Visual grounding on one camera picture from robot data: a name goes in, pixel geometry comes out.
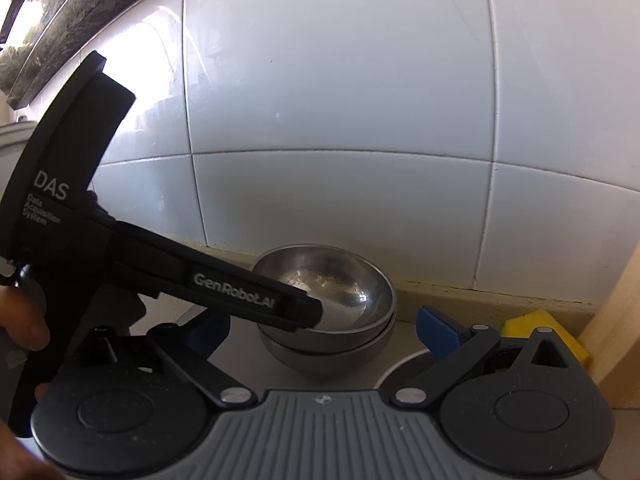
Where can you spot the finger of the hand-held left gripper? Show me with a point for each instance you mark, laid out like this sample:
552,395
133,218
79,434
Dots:
230,285

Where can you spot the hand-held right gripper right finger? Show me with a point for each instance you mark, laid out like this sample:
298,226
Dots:
435,332

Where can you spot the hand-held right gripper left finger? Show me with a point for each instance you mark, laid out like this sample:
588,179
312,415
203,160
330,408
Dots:
210,337

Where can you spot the white floral plate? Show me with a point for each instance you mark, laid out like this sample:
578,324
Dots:
400,372

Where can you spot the stainless steel bowl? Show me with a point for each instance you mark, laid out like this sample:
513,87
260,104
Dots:
340,280
330,355

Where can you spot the person's left forearm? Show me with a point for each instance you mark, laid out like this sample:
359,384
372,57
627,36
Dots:
15,460

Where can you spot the person's left hand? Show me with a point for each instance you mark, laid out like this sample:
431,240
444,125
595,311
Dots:
25,317

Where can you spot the aluminium cooking pot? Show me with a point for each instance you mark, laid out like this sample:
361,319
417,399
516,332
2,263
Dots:
15,140

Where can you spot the yellow sponge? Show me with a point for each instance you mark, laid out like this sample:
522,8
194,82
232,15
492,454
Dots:
545,330

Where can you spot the black range hood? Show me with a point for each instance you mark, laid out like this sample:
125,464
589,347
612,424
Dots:
75,15

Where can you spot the wooden knife block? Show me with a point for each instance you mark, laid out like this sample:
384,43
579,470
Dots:
615,330

